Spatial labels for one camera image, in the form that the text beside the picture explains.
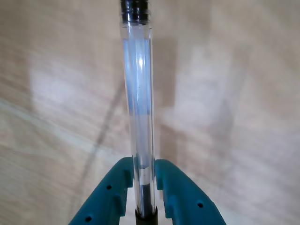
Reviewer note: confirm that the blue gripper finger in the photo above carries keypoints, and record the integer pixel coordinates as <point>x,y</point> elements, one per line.
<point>105,197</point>
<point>185,197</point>

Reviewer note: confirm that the clear pen with black cap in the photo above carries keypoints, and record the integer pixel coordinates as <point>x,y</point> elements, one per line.
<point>140,93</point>

